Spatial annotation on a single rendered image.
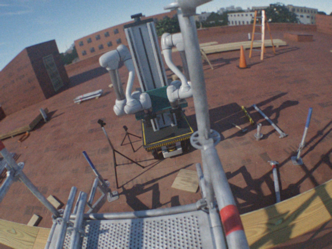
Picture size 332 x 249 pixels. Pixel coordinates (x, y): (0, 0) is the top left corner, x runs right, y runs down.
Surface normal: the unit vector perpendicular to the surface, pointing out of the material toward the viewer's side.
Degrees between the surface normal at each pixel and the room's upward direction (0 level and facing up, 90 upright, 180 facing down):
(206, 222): 0
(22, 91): 90
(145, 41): 90
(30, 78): 90
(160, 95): 90
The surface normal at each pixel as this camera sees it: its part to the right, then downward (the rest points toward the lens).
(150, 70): 0.17, 0.50
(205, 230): -0.22, -0.83
